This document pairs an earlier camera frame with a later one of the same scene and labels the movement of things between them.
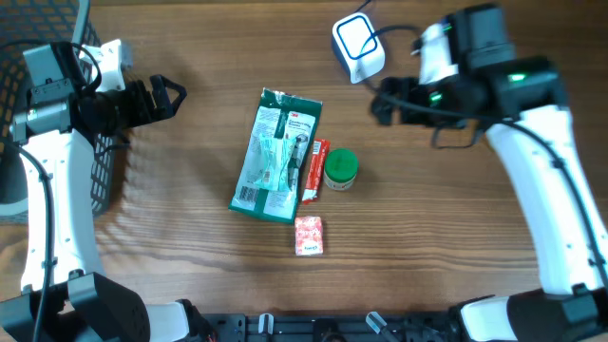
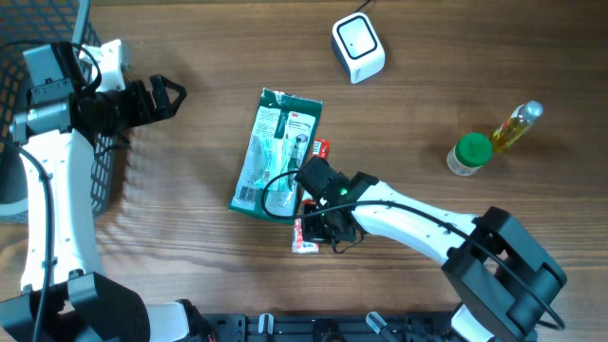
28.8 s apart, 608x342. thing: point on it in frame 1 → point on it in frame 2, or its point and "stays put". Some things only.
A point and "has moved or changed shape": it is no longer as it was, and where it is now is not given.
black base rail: (258, 327) stays put
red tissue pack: (309, 236) stays put
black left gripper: (165, 108) stays put
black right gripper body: (438, 94) → (318, 227)
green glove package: (275, 149) stays put
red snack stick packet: (321, 147) has moved or changed shape
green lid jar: (341, 168) → (471, 151)
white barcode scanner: (358, 47) stays put
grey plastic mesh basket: (27, 25) stays put
